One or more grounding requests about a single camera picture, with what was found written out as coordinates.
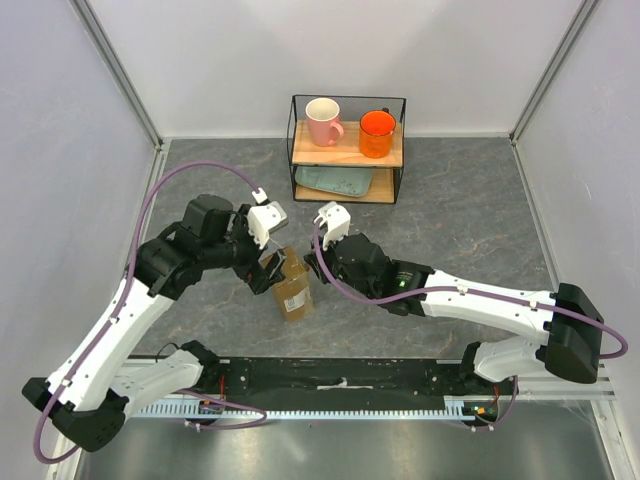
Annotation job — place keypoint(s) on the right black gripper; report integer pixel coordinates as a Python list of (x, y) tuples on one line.
[(326, 254)]

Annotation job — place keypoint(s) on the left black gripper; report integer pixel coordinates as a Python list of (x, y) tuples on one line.
[(259, 278)]

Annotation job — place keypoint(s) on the brown cardboard express box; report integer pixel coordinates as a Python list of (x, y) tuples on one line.
[(293, 293)]

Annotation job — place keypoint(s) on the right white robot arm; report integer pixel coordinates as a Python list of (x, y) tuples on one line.
[(558, 332)]

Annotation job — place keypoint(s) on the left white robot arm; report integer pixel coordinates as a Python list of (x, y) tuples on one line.
[(86, 399)]

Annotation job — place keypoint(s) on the teal rectangular plate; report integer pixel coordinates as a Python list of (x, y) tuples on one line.
[(346, 181)]

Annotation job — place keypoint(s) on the orange glass cup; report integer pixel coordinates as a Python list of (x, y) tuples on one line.
[(376, 130)]

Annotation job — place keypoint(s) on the pink ceramic mug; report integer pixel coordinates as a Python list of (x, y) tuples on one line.
[(323, 121)]

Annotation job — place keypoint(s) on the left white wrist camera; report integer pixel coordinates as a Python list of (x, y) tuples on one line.
[(265, 218)]

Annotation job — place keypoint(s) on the black wire wooden shelf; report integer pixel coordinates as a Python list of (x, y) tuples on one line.
[(301, 151)]

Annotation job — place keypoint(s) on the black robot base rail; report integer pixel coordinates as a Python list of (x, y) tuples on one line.
[(345, 384)]

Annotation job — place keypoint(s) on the slotted cable duct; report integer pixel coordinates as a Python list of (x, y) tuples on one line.
[(194, 409)]

